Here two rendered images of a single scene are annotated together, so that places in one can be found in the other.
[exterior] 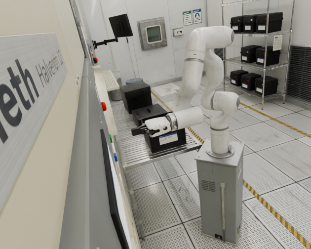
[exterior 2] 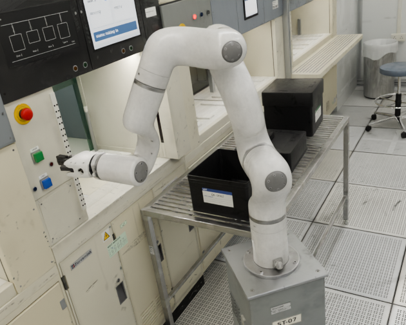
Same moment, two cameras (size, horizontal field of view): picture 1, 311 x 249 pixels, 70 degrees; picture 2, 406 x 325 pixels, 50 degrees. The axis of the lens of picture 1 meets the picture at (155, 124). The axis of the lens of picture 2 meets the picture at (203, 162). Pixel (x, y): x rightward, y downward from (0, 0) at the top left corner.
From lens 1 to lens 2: 1.17 m
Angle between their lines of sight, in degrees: 41
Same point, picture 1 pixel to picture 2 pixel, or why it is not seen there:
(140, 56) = not seen: outside the picture
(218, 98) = (249, 158)
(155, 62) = not seen: outside the picture
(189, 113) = (115, 164)
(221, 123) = (254, 209)
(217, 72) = (231, 110)
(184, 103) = (145, 146)
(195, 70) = (133, 100)
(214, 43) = (190, 59)
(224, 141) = (261, 244)
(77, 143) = not seen: outside the picture
